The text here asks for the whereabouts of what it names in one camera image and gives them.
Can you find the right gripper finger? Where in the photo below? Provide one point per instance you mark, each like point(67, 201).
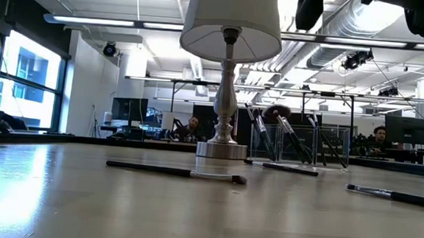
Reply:
point(310, 10)

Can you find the large fluffy powder brush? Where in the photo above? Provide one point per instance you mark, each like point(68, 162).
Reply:
point(277, 112)

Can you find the black spoolie brow brush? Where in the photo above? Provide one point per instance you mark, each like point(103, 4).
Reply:
point(290, 169)

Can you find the foundation brush silver ferrule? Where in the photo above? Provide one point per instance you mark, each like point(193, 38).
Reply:
point(150, 168)

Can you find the black ceiling spotlight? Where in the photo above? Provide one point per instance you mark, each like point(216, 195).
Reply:
point(388, 92)
point(357, 58)

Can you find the white shade silver table lamp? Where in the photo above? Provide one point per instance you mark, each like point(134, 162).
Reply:
point(233, 9)

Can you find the clear acrylic organizer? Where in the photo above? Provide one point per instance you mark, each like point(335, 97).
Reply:
point(336, 137)

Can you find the person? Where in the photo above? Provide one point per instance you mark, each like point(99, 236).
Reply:
point(378, 138)
point(191, 130)

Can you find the black computer monitor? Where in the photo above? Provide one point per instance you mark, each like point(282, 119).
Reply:
point(405, 129)
point(129, 109)

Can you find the black partition screen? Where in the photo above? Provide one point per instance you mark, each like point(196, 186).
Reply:
point(202, 122)

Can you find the dark office desk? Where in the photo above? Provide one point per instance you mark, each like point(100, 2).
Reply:
point(409, 155)
point(122, 131)

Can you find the white panel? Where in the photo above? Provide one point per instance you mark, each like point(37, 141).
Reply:
point(167, 120)

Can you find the black round ceiling device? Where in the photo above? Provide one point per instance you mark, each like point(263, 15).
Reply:
point(109, 49)

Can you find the white container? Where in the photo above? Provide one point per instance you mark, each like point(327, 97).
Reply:
point(107, 118)

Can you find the large window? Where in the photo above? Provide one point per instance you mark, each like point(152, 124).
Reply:
point(29, 96)

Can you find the silver ceiling duct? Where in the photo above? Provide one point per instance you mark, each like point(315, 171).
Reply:
point(334, 41)

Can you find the black metal rig frame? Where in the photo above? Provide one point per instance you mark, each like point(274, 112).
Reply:
point(195, 83)

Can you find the black aluminium table frame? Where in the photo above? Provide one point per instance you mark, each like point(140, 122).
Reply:
point(85, 140)

